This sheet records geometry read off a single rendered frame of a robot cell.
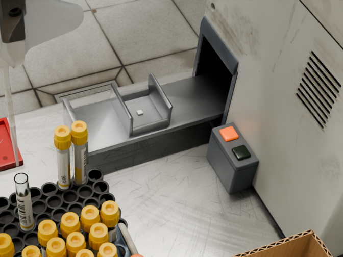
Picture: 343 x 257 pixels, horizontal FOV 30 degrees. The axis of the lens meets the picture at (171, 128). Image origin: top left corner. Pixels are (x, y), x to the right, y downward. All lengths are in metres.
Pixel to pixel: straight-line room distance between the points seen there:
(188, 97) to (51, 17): 0.34
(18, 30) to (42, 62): 1.69
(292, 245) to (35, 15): 0.27
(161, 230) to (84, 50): 1.51
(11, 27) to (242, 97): 0.34
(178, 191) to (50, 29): 0.32
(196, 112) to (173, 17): 1.58
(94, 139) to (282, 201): 0.21
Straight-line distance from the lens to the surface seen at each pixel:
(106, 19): 2.27
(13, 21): 0.41
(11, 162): 0.73
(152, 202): 0.71
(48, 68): 2.09
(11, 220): 0.67
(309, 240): 0.55
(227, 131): 0.71
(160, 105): 0.72
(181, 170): 0.73
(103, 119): 0.72
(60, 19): 0.45
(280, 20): 0.59
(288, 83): 0.61
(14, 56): 0.45
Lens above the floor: 1.46
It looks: 49 degrees down
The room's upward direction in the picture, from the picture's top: 9 degrees clockwise
